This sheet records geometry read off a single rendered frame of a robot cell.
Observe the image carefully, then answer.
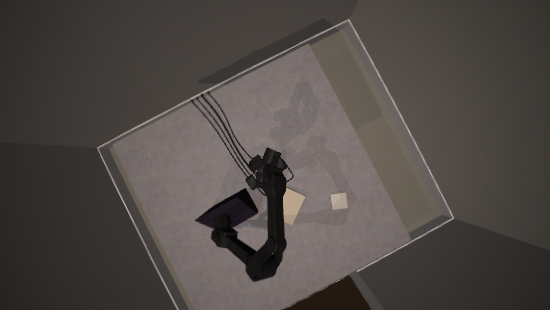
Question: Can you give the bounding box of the beige flat square tile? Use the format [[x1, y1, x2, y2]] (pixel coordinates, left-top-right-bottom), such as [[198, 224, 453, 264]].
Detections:
[[330, 192, 348, 210]]

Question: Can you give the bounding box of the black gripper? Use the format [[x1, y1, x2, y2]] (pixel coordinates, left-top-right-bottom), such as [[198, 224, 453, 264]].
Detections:
[[246, 157, 287, 190]]

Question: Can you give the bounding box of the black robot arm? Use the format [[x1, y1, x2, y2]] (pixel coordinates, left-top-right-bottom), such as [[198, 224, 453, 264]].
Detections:
[[211, 148, 287, 281]]

